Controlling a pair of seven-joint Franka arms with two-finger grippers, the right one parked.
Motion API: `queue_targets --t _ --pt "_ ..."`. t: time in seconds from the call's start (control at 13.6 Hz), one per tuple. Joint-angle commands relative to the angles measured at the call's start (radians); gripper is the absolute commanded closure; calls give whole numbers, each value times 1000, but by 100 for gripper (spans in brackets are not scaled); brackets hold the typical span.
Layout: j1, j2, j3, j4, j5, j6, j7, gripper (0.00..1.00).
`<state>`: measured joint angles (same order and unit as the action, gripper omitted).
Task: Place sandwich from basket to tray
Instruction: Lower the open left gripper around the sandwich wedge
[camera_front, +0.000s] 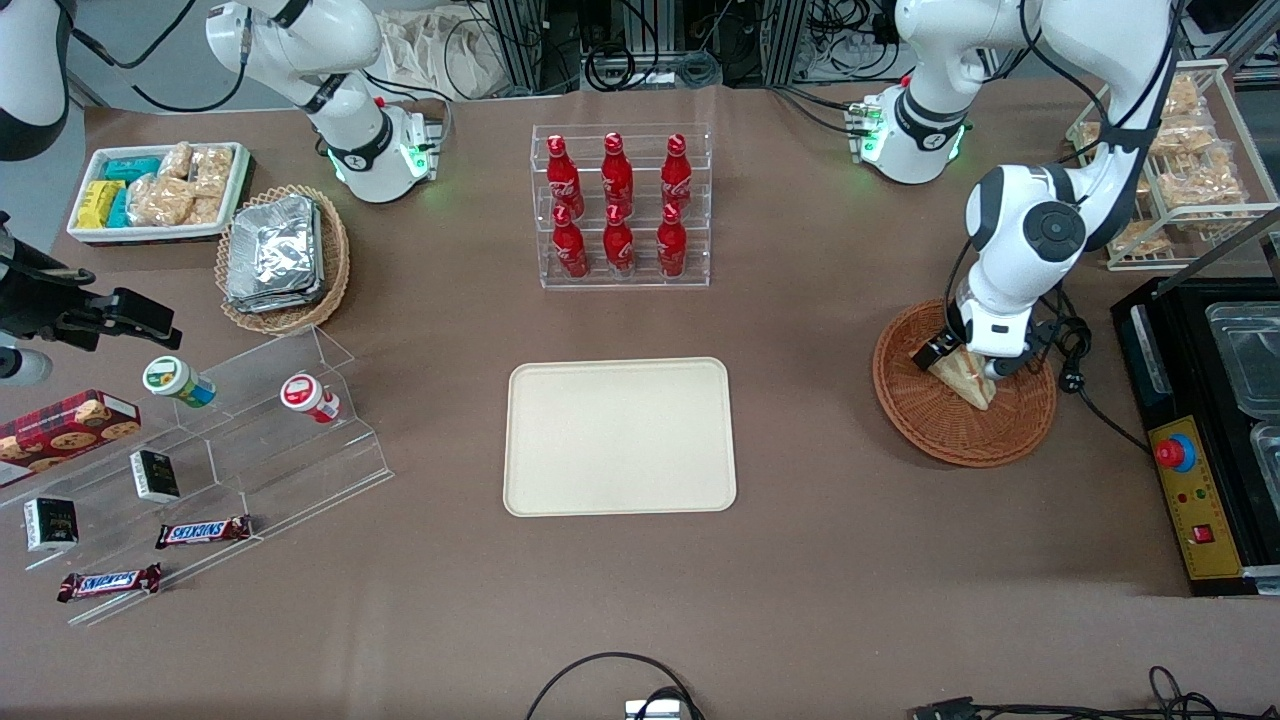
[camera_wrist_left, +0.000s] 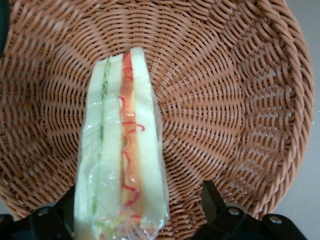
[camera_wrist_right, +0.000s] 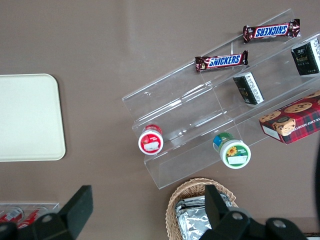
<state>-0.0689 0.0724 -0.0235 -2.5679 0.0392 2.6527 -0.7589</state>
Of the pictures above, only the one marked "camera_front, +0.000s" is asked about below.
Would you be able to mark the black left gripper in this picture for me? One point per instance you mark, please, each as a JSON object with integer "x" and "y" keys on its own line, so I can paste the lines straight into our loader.
{"x": 938, "y": 351}

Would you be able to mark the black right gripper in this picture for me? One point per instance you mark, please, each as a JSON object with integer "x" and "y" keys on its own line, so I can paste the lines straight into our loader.
{"x": 35, "y": 298}

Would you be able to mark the triangular sandwich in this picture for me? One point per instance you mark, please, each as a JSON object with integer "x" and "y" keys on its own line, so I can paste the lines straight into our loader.
{"x": 965, "y": 385}

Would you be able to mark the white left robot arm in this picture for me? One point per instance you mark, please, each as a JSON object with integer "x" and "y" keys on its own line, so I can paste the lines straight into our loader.
{"x": 1030, "y": 230}

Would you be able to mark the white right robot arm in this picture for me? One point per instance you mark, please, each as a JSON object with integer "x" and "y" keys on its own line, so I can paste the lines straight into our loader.
{"x": 330, "y": 60}

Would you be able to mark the brown round wicker basket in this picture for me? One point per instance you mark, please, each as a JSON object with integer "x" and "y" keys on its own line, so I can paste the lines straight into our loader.
{"x": 930, "y": 430}

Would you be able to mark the tan oval wicker basket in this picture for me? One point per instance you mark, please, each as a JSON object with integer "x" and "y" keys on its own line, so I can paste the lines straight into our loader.
{"x": 335, "y": 265}

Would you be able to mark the beige plastic tray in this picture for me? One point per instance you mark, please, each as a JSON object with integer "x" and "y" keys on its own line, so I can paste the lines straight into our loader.
{"x": 618, "y": 437}

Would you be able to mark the green lid yogurt cup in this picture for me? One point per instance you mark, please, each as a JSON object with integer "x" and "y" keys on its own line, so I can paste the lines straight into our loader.
{"x": 175, "y": 380}

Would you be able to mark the white rectangular snack bin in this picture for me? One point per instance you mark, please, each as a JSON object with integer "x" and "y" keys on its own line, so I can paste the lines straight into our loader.
{"x": 150, "y": 232}

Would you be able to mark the teal snack packet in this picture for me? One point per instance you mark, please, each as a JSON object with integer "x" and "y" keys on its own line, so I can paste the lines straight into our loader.
{"x": 120, "y": 208}
{"x": 132, "y": 167}

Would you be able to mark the clear bag rice crackers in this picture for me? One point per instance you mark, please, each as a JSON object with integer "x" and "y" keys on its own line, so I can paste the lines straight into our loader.
{"x": 212, "y": 170}
{"x": 175, "y": 160}
{"x": 160, "y": 200}

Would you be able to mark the silver foil pouch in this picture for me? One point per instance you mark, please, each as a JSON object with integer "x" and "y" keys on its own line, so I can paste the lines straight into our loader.
{"x": 270, "y": 303}

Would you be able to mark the yellow snack packet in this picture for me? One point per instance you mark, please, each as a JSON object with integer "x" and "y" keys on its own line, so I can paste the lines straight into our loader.
{"x": 98, "y": 203}

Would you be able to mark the red plaid cookie box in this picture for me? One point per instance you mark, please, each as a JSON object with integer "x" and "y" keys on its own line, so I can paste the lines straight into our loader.
{"x": 65, "y": 430}

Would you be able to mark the stack of foil containers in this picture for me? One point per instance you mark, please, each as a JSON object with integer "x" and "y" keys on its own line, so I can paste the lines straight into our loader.
{"x": 272, "y": 245}

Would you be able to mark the small black box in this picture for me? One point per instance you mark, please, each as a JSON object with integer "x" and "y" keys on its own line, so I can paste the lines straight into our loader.
{"x": 155, "y": 476}
{"x": 50, "y": 524}

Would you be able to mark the red lid yogurt cup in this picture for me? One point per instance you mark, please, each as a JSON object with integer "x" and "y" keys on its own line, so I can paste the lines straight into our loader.
{"x": 305, "y": 395}

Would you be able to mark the clear acrylic stepped shelf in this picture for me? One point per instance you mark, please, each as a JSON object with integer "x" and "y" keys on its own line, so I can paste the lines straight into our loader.
{"x": 270, "y": 470}

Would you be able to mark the black sealing machine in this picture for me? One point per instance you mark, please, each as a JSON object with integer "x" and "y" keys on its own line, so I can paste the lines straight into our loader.
{"x": 1150, "y": 400}

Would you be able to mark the snickers chocolate bar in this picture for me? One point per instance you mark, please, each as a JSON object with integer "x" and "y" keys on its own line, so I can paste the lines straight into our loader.
{"x": 203, "y": 532}
{"x": 108, "y": 582}

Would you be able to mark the bagged fried snack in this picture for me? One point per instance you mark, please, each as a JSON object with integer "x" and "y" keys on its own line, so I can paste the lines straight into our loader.
{"x": 1185, "y": 95}
{"x": 1205, "y": 187}
{"x": 1140, "y": 236}
{"x": 1185, "y": 137}

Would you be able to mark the red emergency stop button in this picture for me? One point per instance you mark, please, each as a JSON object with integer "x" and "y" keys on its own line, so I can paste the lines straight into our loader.
{"x": 1175, "y": 452}

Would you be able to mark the clear acrylic bottle rack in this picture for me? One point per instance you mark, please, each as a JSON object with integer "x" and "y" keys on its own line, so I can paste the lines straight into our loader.
{"x": 700, "y": 200}

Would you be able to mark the red cola bottle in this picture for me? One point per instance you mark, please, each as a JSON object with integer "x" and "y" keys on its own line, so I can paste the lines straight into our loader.
{"x": 562, "y": 175}
{"x": 671, "y": 245}
{"x": 677, "y": 175}
{"x": 570, "y": 250}
{"x": 617, "y": 172}
{"x": 618, "y": 245}

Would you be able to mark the grey metal bar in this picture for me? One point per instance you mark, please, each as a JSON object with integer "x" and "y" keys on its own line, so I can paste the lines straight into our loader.
{"x": 1220, "y": 252}

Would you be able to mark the clear plastic container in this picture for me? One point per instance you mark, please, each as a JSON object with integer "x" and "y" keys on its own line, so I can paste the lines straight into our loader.
{"x": 1250, "y": 360}
{"x": 1268, "y": 455}

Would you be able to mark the white plastic bag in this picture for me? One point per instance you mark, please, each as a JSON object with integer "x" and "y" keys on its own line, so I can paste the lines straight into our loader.
{"x": 440, "y": 55}

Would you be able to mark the small silver device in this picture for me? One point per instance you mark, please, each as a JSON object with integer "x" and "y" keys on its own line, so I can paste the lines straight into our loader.
{"x": 655, "y": 711}

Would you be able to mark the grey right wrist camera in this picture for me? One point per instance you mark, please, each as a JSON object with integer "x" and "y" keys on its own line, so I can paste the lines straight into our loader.
{"x": 20, "y": 366}

